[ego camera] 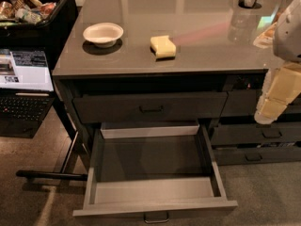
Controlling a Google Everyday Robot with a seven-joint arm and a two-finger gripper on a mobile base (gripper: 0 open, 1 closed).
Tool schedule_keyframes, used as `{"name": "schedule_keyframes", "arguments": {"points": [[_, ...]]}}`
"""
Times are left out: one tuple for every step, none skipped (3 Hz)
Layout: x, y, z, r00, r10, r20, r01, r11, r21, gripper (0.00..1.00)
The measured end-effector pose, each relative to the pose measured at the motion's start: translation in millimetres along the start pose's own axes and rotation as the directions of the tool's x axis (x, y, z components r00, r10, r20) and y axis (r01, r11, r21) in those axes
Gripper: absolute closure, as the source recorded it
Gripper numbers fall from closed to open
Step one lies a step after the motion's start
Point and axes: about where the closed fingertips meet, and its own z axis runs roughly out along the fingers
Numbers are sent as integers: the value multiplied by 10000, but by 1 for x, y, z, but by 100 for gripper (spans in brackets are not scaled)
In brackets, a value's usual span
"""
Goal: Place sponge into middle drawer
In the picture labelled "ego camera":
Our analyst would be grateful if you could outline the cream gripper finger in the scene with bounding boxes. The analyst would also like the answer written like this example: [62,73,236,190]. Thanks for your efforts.
[254,97,287,124]

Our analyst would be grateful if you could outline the yellow sponge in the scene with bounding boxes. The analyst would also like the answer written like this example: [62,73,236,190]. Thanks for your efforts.
[150,36,176,59]

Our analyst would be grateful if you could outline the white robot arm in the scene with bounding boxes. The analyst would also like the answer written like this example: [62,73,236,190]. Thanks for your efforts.
[254,0,301,124]

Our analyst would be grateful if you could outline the grey top right drawer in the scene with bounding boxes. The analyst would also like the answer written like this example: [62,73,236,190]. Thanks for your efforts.
[221,89,301,117]

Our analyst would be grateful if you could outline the grey bottom right drawer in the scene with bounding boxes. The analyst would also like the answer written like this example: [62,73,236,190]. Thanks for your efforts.
[214,147,301,166]

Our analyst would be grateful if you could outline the grey top left drawer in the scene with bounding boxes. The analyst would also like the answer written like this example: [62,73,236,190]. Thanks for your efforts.
[73,92,228,123]

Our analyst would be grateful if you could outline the open grey middle drawer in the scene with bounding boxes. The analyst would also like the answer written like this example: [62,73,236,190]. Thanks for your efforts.
[73,125,238,225]

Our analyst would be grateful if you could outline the glass jar of snacks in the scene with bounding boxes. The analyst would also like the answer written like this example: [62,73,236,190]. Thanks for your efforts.
[272,0,301,25]

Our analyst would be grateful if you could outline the white paper bowl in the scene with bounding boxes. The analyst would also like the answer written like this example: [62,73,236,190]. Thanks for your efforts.
[83,23,123,48]

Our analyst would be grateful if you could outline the black laptop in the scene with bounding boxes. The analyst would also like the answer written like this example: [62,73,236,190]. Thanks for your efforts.
[0,49,55,138]

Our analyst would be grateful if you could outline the black bin of snacks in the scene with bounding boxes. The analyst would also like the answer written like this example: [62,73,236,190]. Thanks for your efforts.
[0,0,79,68]

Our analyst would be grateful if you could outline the black cart frame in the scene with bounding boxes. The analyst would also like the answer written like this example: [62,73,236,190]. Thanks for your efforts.
[16,98,87,181]

